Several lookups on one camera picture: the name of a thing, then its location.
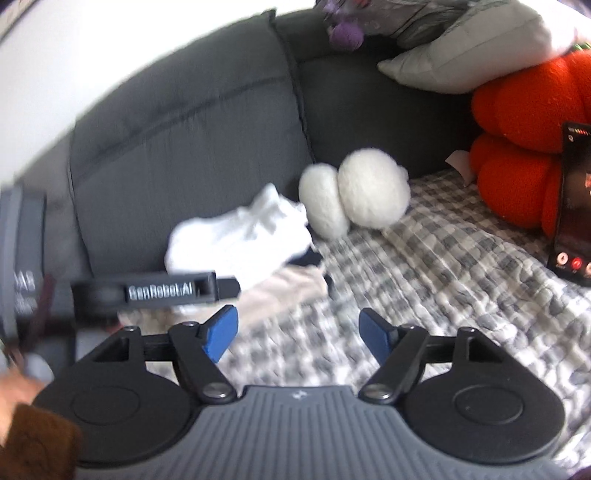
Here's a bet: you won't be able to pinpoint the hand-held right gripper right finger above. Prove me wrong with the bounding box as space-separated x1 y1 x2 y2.
358 307 509 402

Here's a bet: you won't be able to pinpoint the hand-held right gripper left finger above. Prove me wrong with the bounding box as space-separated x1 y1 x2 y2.
76 305 240 401

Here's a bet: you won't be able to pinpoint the white garment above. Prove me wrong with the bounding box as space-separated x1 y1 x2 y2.
165 184 315 291

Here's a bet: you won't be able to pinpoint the person's right forearm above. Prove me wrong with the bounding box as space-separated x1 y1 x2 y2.
0 404 84 480

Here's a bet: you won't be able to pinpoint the grey checked quilt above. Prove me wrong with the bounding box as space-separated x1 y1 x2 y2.
115 168 591 472

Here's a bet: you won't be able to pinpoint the dark navy garment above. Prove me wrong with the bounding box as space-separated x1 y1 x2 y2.
286 249 334 288

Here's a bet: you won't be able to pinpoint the white plush toy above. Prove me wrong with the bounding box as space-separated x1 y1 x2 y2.
298 148 411 240

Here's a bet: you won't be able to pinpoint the dark grey sofa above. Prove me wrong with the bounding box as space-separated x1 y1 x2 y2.
28 9 481 296

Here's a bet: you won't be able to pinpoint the black smartphone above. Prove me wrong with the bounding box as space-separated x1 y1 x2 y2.
547 121 591 288

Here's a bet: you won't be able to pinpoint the orange pumpkin cushion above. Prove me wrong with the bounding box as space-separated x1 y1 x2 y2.
445 44 591 238

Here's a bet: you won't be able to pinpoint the purple pompom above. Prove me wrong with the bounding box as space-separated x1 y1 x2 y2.
329 21 366 51

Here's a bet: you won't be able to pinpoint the light grey pillow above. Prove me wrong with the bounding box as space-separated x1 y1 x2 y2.
378 2 578 95

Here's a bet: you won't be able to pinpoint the grey backpack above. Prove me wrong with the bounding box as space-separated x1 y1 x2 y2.
318 0 476 49

